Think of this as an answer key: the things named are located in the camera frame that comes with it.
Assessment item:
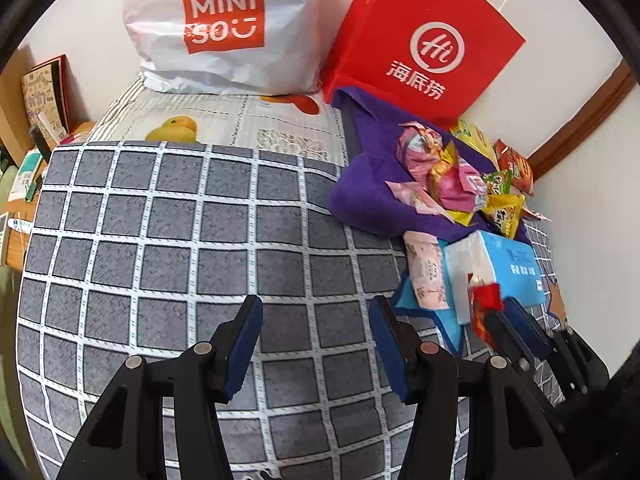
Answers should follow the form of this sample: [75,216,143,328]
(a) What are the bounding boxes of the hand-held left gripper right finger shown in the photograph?
[368,295,576,480]

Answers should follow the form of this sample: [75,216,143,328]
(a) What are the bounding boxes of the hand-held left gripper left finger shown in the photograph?
[55,295,265,480]

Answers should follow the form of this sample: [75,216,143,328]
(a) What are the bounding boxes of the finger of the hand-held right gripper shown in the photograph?
[486,298,557,372]
[547,326,610,407]

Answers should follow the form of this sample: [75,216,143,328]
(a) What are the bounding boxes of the red pink snack packet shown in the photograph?
[467,272,503,346]

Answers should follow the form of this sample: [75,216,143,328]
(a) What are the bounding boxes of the blue tissue box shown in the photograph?
[442,230,543,326]

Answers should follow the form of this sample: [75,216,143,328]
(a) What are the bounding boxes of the pale pink floral packet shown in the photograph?
[402,230,451,311]

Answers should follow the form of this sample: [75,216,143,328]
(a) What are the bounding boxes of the yellow snack packet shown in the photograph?
[482,192,526,238]

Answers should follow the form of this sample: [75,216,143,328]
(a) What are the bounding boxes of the green snack packet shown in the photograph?
[482,170,513,196]

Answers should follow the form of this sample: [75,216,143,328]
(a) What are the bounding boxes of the white pink stick packet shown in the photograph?
[387,182,453,218]

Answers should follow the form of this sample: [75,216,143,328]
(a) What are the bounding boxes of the magenta snack packet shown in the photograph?
[440,160,488,211]

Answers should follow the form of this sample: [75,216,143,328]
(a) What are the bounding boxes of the purple cloth bag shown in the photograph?
[327,87,531,246]

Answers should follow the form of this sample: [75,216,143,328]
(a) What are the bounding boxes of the yellow green candy packet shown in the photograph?
[430,142,461,196]

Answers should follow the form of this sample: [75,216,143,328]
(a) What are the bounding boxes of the pink wrapper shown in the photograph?
[397,120,443,186]

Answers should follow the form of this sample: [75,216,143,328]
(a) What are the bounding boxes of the grey checkered cloth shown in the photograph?
[15,140,571,480]

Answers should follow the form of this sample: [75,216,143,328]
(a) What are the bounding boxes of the orange chips bag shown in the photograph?
[492,139,535,196]

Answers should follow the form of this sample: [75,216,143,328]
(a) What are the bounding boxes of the yellow chips bag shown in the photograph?
[450,119,501,171]

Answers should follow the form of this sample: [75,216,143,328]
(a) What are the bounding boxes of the newspaper print cloth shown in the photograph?
[95,77,351,166]

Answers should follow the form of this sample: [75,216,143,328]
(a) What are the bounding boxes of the green white small box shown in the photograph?
[10,150,46,203]

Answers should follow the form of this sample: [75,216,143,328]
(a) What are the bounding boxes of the white plastic shopping bag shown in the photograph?
[122,0,321,96]

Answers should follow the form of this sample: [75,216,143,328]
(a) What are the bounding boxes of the patterned book box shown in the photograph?
[20,54,73,153]

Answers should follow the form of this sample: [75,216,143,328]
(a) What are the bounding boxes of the red paper bag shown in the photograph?
[320,0,528,131]

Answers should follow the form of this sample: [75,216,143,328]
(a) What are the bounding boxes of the brown wooden door frame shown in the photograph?
[525,60,637,177]

